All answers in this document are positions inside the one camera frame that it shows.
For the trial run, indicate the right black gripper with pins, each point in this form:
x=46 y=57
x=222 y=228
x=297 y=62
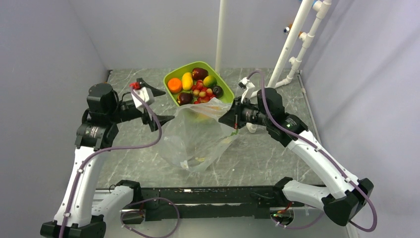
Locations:
x=234 y=117

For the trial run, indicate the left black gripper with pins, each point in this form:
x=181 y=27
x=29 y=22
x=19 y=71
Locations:
x=147 y=119

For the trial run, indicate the dark red apple front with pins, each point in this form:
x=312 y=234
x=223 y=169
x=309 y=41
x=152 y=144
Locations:
x=184 y=98

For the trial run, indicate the dark red apple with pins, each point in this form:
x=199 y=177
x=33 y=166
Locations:
x=199 y=73
x=184 y=98

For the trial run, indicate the clear plastic bag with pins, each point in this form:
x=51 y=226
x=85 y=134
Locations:
x=194 y=146

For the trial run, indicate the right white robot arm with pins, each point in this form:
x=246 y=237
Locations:
x=344 y=199

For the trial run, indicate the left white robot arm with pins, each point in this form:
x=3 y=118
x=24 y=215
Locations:
x=77 y=216

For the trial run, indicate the orange fake fruit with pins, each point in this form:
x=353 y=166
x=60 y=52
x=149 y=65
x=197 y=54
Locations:
x=174 y=85

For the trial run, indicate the orange yellow fake mango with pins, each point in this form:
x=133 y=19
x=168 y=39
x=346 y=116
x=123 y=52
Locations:
x=201 y=117

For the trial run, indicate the green yellow fake mango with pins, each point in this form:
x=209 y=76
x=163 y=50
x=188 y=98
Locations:
x=209 y=81

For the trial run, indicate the green plastic tray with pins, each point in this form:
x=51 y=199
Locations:
x=228 y=95

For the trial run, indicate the dark purple mangosteen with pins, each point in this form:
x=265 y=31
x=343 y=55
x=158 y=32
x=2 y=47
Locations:
x=217 y=91

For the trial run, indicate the red grape bunch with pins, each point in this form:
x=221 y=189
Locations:
x=200 y=93

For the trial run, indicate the dark red apple back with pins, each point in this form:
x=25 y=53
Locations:
x=199 y=73

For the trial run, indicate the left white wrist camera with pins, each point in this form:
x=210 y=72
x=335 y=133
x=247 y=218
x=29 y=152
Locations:
x=142 y=97

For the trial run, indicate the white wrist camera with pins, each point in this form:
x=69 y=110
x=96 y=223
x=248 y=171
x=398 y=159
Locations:
x=248 y=88
x=142 y=97

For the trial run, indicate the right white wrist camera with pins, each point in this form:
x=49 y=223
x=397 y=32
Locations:
x=248 y=88

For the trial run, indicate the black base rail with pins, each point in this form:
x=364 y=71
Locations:
x=259 y=202

